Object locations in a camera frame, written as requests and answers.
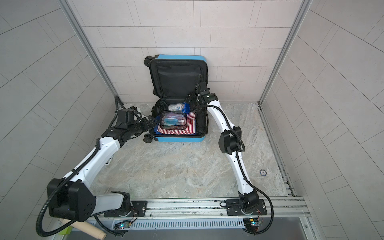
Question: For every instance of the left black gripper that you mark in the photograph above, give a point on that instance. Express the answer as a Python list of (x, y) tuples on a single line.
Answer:
[(142, 120)]

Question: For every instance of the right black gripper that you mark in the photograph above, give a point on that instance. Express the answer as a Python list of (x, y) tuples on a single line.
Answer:
[(192, 98)]

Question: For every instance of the clear jar with blue lid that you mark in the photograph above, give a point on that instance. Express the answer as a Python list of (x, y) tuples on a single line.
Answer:
[(180, 107)]

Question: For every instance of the clear toiletry pouch black trim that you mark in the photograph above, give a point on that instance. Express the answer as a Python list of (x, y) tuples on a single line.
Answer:
[(173, 120)]

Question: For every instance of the blue suitcase with black lining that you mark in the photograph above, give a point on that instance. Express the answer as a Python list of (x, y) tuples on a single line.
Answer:
[(174, 77)]

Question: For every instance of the red white striped garment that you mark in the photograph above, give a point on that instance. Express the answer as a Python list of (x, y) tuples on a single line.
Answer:
[(191, 119)]

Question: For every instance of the blue shirt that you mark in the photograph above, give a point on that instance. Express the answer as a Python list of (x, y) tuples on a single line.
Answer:
[(190, 130)]

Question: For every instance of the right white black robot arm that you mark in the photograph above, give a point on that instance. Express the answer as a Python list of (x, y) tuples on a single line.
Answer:
[(232, 145)]

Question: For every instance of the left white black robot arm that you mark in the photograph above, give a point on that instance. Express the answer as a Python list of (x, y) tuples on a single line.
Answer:
[(70, 197)]

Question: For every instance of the small round blue sticker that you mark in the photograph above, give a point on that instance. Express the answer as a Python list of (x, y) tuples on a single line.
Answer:
[(263, 173)]

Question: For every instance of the left circuit board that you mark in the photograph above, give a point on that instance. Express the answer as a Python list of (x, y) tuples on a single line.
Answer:
[(123, 225)]

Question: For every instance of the circuit board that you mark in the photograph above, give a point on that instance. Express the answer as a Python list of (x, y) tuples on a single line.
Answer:
[(123, 225), (251, 225)]

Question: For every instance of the green block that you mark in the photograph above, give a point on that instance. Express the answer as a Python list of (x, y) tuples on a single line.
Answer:
[(66, 231)]

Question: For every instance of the right circuit board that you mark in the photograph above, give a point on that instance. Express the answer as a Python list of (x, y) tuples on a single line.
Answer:
[(251, 225)]

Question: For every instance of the beige cylinder handle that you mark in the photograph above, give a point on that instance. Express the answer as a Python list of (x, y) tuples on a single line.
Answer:
[(89, 230)]

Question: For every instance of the aluminium mounting rail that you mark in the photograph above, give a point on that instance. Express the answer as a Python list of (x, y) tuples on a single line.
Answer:
[(207, 208)]

